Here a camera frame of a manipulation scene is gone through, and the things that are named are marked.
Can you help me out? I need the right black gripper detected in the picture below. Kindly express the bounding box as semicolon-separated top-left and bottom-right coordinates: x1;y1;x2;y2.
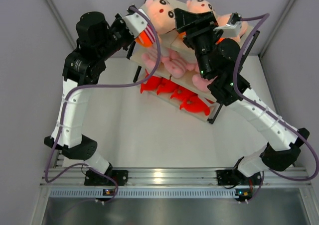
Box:
172;10;221;80

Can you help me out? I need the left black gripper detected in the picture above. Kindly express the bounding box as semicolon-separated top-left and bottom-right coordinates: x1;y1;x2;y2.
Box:
97;13;135;61

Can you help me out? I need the boy doll black hair back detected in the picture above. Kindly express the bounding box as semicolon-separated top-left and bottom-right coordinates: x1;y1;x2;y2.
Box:
186;0;217;18

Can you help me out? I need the boy doll face up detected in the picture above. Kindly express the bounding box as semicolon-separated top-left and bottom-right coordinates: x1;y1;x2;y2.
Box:
215;12;250;44

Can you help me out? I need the pink striped frog plush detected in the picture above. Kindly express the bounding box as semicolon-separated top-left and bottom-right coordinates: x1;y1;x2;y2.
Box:
192;74;216;93
141;47;158;70
162;50;195;79

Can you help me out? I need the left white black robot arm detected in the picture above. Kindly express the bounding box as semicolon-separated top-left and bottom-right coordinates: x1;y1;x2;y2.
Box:
44;11;147;185

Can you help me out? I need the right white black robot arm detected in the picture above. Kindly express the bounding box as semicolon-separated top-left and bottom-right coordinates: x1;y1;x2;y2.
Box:
174;8;309;184

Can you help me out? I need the red whale plush leftmost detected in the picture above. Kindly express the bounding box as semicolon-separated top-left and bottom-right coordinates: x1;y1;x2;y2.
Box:
140;76;162;94

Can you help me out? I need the red whale plush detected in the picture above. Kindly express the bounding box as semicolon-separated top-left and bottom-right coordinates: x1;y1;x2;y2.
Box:
170;86;196;102
140;76;162;94
179;96;215;116
157;78;178;95

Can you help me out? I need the red whale plush rightmost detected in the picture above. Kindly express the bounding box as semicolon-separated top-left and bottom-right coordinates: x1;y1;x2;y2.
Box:
179;96;215;116

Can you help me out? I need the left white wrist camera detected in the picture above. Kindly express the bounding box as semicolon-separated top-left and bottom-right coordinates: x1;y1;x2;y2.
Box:
123;8;150;38

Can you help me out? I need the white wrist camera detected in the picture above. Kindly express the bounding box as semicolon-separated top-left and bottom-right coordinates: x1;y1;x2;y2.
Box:
123;8;150;38
214;13;242;37

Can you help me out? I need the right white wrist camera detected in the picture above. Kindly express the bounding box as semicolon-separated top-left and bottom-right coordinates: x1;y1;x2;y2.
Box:
214;13;242;37

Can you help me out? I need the beige three-tier shelf black frame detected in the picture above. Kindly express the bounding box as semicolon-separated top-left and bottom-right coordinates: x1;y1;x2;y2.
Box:
128;0;248;120

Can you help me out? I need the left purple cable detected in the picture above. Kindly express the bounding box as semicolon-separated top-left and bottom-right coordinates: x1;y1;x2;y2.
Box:
44;5;161;203

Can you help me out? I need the purple cable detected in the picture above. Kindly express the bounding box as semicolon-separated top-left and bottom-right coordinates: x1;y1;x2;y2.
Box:
233;12;319;203
44;5;161;203

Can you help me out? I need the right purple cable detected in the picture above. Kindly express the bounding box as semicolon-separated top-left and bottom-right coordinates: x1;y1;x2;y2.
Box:
233;12;319;203

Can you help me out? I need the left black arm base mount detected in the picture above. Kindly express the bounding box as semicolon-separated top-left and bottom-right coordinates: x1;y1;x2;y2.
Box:
84;169;129;186

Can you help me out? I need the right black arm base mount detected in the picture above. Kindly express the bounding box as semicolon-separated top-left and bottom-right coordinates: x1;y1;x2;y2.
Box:
216;169;262;187

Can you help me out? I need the aluminium rail base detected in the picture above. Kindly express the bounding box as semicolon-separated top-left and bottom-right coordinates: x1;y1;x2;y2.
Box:
52;167;311;188

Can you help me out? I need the grey slotted cable duct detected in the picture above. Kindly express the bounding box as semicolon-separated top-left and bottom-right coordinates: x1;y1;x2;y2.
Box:
49;188;250;199

